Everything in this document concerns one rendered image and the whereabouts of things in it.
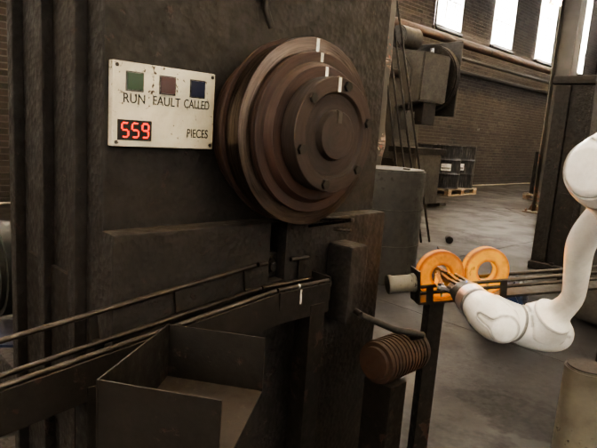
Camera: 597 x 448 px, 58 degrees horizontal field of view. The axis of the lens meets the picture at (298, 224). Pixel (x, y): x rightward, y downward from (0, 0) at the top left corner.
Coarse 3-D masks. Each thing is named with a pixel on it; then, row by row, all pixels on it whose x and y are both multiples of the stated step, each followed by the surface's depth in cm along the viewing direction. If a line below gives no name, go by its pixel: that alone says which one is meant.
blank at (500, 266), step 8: (480, 248) 173; (488, 248) 172; (472, 256) 172; (480, 256) 172; (488, 256) 172; (496, 256) 173; (504, 256) 173; (464, 264) 173; (472, 264) 172; (480, 264) 172; (496, 264) 173; (504, 264) 174; (472, 272) 172; (496, 272) 174; (504, 272) 174; (472, 280) 173
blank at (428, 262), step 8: (424, 256) 171; (432, 256) 169; (440, 256) 170; (448, 256) 170; (456, 256) 171; (424, 264) 169; (432, 264) 170; (440, 264) 170; (448, 264) 171; (456, 264) 171; (424, 272) 170; (432, 272) 170; (456, 272) 172; (464, 272) 172; (424, 280) 170; (432, 280) 171; (440, 296) 172; (448, 296) 173
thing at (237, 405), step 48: (192, 336) 109; (240, 336) 107; (96, 384) 84; (144, 384) 101; (192, 384) 109; (240, 384) 108; (96, 432) 86; (144, 432) 84; (192, 432) 82; (240, 432) 95
